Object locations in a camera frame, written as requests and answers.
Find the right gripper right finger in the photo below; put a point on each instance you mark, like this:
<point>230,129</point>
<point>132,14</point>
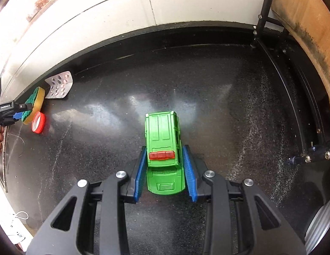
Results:
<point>261,228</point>

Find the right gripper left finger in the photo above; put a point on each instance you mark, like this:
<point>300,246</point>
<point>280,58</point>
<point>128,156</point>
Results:
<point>69,229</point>

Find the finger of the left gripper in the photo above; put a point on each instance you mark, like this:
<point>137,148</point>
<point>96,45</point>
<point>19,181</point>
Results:
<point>22,111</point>

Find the green yellow sponge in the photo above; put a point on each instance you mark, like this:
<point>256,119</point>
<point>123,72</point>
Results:
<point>36,99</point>

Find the red jar lid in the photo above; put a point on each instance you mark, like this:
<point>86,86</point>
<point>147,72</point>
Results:
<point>38,122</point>

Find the silver pill blister pack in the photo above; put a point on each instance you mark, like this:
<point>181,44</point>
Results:
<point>60,85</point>

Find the green toy car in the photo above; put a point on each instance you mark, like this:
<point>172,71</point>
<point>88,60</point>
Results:
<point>165,170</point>

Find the ribbed silver metal can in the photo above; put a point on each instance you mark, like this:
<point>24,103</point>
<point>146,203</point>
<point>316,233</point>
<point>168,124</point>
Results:
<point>317,228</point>

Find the black metal rack frame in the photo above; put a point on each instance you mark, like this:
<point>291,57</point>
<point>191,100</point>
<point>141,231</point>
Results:
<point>295,36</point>

